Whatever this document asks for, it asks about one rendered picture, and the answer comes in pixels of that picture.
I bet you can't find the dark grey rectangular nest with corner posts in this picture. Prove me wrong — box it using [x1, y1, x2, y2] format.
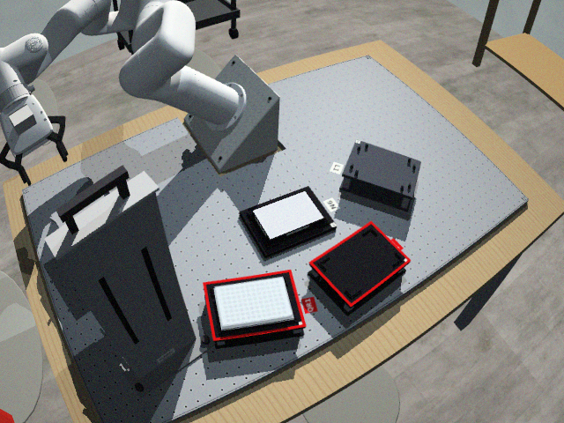
[339, 139, 421, 212]

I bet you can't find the black rectangular nest with red border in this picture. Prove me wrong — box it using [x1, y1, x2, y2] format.
[308, 221, 411, 316]
[203, 270, 306, 349]

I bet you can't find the white microplate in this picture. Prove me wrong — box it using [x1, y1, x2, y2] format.
[213, 277, 294, 330]

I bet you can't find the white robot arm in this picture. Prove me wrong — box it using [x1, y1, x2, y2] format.
[0, 0, 247, 132]

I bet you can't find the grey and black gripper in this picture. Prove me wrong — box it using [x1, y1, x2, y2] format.
[0, 94, 68, 186]

